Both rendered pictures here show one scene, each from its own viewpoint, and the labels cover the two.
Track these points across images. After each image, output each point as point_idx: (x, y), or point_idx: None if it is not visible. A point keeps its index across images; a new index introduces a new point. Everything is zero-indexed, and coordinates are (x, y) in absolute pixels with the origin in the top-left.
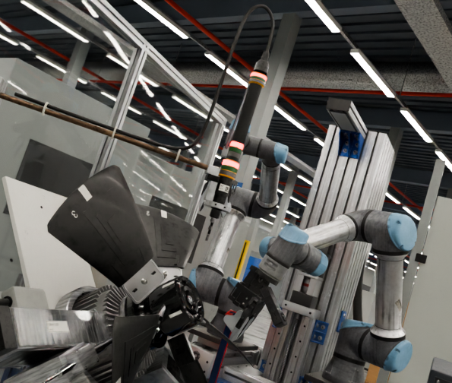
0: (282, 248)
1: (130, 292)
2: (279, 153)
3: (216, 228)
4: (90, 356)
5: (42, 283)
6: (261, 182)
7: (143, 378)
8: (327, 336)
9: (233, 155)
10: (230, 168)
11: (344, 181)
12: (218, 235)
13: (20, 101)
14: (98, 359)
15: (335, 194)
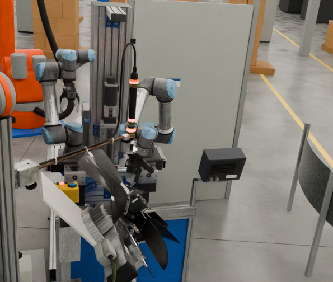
0: (148, 143)
1: (124, 213)
2: (92, 58)
3: (43, 96)
4: (141, 250)
5: (82, 229)
6: None
7: None
8: None
9: (133, 126)
10: (134, 132)
11: (113, 43)
12: (49, 102)
13: (45, 166)
14: (141, 249)
15: (109, 52)
